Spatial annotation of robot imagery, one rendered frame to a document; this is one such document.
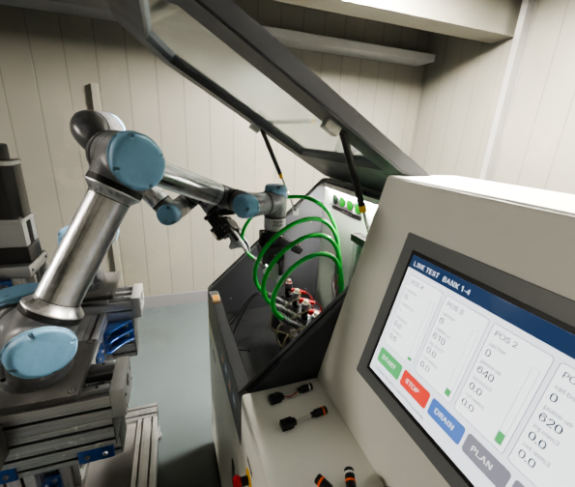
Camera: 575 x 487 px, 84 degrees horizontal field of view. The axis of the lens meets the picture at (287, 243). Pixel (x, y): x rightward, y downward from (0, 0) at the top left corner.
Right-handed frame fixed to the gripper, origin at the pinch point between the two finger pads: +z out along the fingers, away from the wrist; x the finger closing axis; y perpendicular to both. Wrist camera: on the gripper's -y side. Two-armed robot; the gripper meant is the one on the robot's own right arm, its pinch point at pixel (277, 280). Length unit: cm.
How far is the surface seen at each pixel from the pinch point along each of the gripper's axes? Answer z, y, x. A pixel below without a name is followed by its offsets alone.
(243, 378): 17.0, 19.0, 26.3
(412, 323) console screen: -17, -8, 58
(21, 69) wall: -85, 125, -197
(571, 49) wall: -112, -212, -55
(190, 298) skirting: 106, 21, -193
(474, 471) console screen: -4, -5, 79
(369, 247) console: -25.5, -10.1, 38.0
